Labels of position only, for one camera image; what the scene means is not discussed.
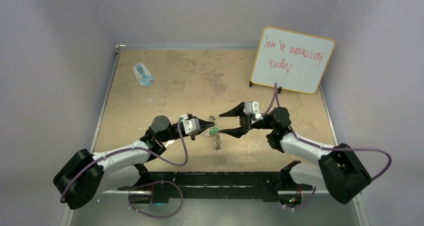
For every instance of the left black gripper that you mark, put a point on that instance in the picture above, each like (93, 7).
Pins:
(202, 123)

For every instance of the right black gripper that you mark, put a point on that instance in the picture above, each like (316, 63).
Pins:
(245, 121)

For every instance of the green tag key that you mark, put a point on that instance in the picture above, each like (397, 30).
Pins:
(212, 132)

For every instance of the metal disc with keyrings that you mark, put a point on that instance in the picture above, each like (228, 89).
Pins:
(216, 139)

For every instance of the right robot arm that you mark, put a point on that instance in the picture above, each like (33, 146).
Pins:
(336, 169)

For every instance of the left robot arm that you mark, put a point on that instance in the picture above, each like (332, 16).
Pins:
(87, 174)

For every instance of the black base beam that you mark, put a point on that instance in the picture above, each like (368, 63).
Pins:
(267, 186)

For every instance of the blue white blister package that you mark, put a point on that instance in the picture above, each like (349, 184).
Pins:
(143, 75)

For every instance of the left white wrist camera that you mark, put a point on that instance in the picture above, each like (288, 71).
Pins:
(191, 124)

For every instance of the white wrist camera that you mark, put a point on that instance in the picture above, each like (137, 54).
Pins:
(252, 110)
(191, 124)

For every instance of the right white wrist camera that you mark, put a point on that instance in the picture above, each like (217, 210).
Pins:
(252, 110)

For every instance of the whiteboard with yellow frame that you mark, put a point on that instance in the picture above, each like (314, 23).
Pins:
(291, 60)

